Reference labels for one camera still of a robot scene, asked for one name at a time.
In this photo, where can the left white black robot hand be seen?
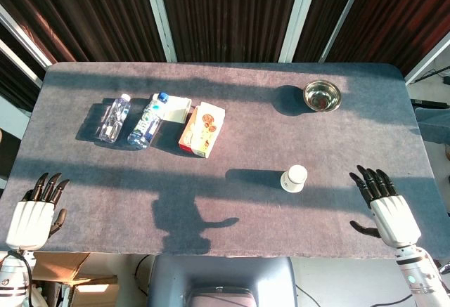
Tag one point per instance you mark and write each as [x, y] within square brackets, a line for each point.
[30, 221]

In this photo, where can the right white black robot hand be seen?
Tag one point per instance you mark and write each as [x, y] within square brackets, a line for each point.
[395, 219]

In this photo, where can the white paper cup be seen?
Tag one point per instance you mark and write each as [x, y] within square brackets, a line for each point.
[294, 178]

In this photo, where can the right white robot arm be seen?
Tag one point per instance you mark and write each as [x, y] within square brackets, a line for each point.
[420, 275]

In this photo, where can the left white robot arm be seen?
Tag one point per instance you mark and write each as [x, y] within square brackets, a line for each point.
[12, 279]

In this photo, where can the brown cardboard box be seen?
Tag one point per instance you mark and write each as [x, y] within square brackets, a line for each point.
[74, 279]

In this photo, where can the blue fabric chair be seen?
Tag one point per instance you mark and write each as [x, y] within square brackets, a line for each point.
[434, 124]

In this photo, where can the clear plastic water bottle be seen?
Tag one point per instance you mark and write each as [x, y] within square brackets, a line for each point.
[114, 117]

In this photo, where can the stainless steel bowl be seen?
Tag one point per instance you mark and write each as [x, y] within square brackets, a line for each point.
[322, 96]

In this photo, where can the blue label drink bottle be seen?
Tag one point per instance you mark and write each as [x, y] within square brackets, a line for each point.
[147, 121]

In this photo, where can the blue grey table cloth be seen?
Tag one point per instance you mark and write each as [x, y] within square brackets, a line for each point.
[246, 138]

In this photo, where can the grey robot torso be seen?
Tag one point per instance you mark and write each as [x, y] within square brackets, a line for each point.
[221, 282]

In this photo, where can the small white carton box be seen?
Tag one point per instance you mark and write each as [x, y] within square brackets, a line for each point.
[177, 108]

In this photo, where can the red white snack box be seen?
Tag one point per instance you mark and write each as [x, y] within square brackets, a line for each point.
[202, 129]

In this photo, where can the white window frame post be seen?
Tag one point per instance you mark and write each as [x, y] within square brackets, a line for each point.
[24, 45]
[427, 57]
[341, 15]
[295, 15]
[160, 15]

